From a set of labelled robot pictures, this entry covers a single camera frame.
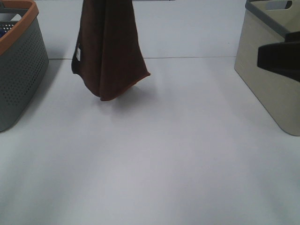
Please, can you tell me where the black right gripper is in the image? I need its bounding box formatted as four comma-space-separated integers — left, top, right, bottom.
257, 31, 300, 82

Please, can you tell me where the brown towel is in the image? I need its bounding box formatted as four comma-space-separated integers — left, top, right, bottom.
71, 0, 150, 101

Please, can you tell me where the beige bin grey rim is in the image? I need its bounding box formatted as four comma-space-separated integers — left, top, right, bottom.
234, 0, 300, 136

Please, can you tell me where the grey perforated basket orange rim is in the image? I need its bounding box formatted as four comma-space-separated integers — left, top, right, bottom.
0, 0, 49, 131

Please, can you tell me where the blue cloth in basket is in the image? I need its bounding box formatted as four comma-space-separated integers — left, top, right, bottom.
0, 29, 6, 38

